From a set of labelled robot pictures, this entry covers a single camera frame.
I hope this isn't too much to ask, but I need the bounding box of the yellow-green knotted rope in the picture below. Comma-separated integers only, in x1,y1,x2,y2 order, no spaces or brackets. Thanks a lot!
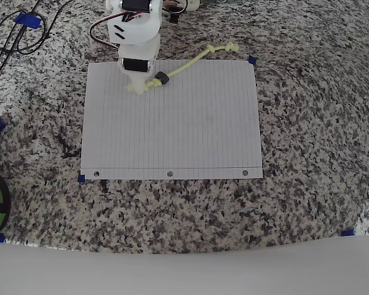
127,41,239,93

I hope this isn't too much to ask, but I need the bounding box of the lined paper sheet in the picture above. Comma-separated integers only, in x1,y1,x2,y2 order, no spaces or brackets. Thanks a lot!
79,59,264,181

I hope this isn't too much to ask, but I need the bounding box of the red white servo wire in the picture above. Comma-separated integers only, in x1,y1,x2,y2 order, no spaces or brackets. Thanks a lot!
90,10,133,49

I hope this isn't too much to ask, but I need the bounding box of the blue tape on cables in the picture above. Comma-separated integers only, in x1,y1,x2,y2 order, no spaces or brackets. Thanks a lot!
14,12,42,30

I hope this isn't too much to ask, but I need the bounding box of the black straight cable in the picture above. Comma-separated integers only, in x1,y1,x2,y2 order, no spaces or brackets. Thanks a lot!
0,0,42,93

